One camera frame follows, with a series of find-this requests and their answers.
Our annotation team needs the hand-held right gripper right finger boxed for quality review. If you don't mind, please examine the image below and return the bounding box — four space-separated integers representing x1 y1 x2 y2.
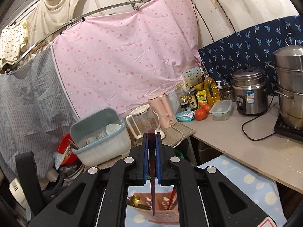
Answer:
155 133 273 227

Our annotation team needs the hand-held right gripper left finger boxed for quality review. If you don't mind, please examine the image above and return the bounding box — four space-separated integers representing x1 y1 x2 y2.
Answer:
28 133 149 227

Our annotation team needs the dark red chopstick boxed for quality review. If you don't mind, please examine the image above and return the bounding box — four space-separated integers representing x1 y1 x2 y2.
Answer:
147 129 157 216

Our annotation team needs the gold flower spoon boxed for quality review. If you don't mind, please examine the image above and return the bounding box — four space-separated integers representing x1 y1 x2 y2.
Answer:
128 195 142 208

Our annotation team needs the pink perforated utensil basket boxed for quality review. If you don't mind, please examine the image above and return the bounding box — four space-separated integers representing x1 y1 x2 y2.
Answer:
127 187 178 225

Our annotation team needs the white ceramic bowl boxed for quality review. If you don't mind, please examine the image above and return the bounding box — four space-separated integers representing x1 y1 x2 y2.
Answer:
104 124 122 136

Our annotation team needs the grey-blue dish bin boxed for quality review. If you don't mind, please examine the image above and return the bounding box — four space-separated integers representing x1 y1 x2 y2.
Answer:
69 107 132 166

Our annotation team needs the pink electric kettle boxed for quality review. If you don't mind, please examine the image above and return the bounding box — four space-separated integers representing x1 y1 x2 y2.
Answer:
149 93 178 128

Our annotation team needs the blue wet wipes packet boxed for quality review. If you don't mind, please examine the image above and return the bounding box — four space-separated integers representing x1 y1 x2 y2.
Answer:
176 110 196 123

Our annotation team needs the stack of white dishes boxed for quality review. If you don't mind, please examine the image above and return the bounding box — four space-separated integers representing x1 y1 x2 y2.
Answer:
85 132 107 147

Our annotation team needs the dark soy sauce bottle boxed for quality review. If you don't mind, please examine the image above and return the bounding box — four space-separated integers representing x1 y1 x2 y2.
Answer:
187 89 198 111

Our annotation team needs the clear condiment bottle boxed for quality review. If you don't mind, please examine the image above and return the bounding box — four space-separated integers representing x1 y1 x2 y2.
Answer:
180 85 188 110

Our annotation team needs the yellow seasoning packet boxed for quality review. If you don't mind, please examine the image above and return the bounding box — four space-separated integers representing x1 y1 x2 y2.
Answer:
196 90 206 107

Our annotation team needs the glass food container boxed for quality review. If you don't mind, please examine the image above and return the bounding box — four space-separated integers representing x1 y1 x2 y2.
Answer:
209 100 233 120

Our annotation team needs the red plastic basin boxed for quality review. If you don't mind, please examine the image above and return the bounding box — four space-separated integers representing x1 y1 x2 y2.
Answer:
57 134 80 166

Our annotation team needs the blue planet print tablecloth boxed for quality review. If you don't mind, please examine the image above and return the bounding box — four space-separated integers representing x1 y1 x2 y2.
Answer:
125 155 288 227

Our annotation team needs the yellow cooking oil bottle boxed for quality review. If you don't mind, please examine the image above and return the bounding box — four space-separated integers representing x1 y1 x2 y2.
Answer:
204 74 221 106

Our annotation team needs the white and green carton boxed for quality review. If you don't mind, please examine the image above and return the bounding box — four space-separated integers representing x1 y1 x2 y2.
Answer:
182 67 204 88

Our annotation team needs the white pump bottle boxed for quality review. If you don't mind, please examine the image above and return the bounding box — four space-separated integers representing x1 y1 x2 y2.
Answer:
216 80 224 100

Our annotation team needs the small steel pot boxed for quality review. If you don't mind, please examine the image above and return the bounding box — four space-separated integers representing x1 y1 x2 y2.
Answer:
219 83 236 102

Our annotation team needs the pink dotted cloth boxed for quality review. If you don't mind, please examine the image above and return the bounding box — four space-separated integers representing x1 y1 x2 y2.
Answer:
51 0 204 123

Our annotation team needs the steel rice cooker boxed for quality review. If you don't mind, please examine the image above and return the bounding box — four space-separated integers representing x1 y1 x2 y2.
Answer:
231 67 269 116

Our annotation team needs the black chair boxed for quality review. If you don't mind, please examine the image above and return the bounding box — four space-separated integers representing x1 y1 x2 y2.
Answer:
15 151 45 218

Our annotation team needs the grey striped cloth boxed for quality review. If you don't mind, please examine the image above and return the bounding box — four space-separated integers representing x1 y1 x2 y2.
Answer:
0 50 81 182

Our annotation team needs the black induction cooker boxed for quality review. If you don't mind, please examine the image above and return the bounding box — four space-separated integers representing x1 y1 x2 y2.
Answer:
274 112 303 142

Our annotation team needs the white appliance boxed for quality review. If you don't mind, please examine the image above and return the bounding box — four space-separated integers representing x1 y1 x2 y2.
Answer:
9 177 29 210

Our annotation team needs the steel steamer pot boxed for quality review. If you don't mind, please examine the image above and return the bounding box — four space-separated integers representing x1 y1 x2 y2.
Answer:
267 33 303 130

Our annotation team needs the cream hanging cloth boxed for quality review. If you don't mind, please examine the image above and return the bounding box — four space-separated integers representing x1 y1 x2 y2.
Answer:
26 0 87 50

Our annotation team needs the cream patterned garment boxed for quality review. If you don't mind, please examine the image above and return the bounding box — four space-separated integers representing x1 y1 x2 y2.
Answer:
0 21 29 70

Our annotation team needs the clear jug with white handle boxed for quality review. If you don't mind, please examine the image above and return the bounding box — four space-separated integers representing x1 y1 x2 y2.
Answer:
125 104 166 145

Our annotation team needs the black power cable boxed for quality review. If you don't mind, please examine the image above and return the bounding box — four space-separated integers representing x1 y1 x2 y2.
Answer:
241 96 281 142

